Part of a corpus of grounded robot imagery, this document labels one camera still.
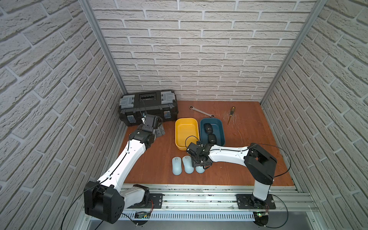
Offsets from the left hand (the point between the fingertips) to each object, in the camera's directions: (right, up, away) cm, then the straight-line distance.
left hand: (155, 126), depth 81 cm
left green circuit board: (-4, -44, -10) cm, 46 cm away
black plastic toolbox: (-18, +12, +13) cm, 25 cm away
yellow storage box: (+18, -5, +19) cm, 27 cm away
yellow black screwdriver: (+55, +11, +32) cm, 65 cm away
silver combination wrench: (+22, +13, +36) cm, 44 cm away
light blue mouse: (+12, -24, +3) cm, 27 cm away
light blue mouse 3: (+26, -25, 0) cm, 36 cm away
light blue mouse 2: (+19, -21, +2) cm, 29 cm away
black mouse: (+36, -9, +14) cm, 39 cm away
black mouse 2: (+34, -2, +19) cm, 39 cm away
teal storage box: (+41, -3, +21) cm, 46 cm away
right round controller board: (+56, -45, -12) cm, 73 cm away
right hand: (+26, -23, +7) cm, 36 cm away
